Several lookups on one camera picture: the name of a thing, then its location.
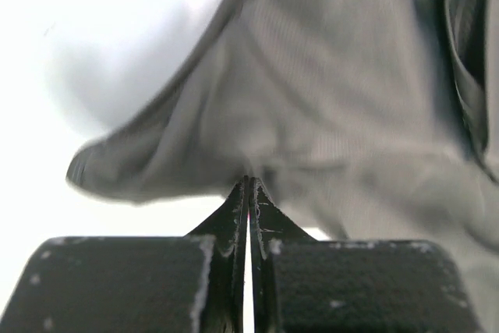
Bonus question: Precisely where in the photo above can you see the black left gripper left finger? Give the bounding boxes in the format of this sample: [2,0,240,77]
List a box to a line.
[1,179,249,332]

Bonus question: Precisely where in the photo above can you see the grey t-shirt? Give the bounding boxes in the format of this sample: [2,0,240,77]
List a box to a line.
[67,0,498,332]

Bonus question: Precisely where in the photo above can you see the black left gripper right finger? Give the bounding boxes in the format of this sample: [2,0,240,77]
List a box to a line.
[249,178,483,332]

